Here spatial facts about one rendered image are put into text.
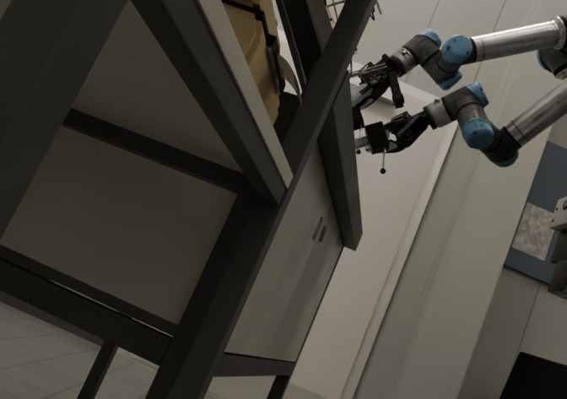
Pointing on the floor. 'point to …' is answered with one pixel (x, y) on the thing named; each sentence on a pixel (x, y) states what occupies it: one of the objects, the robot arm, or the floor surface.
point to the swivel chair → (536, 379)
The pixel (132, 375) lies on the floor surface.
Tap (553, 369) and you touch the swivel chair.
